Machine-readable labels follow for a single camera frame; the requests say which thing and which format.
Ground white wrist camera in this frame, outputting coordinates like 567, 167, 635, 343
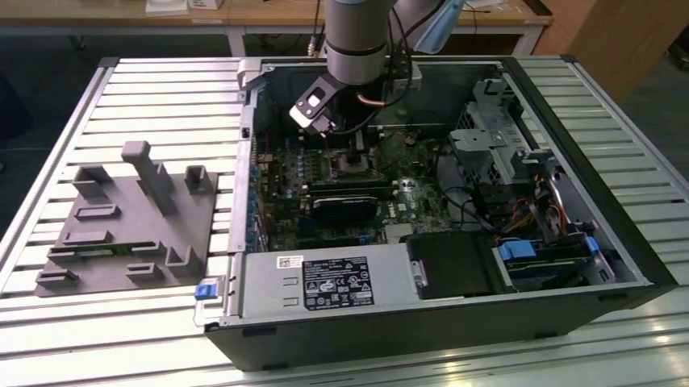
288, 74, 340, 132

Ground hard disk in blue carrier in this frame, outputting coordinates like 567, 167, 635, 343
494, 237, 589, 292

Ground black internal cable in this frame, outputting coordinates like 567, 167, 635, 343
435, 185, 503, 235

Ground black RAM stick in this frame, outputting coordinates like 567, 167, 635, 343
308, 187, 392, 199
307, 181, 391, 191

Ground green motherboard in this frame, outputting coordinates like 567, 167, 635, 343
252, 120, 475, 253

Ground orange and yellow wires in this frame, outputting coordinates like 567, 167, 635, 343
504, 196, 572, 235

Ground gray case handle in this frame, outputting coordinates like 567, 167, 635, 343
236, 58, 271, 92

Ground wooden cabinet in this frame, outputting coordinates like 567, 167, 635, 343
531, 0, 689, 104

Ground silver chipset heat sink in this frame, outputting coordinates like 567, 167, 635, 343
383, 223, 414, 243

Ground gray plastic parts rack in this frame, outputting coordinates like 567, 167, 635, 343
32, 140, 220, 298

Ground gray power supply unit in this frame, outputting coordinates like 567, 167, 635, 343
236, 243, 419, 319

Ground black open PC case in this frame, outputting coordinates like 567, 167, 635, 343
203, 54, 678, 372

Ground black optical drive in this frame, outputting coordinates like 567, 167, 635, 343
403, 232, 510, 300

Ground white box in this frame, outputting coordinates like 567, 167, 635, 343
144, 0, 191, 18

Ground metal drive cage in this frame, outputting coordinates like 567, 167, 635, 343
448, 78, 560, 190

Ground black RAM slot bank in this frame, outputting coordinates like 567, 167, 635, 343
308, 124, 380, 149

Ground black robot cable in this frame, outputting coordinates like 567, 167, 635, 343
343, 0, 432, 136

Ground black graphics card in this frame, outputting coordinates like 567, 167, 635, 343
309, 195, 380, 229

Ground green RAM stick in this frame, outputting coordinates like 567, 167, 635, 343
74, 243, 133, 257

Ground wooden desk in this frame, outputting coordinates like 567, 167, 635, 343
0, 0, 555, 57

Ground CPU socket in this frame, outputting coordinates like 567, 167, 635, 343
327, 148, 384, 181

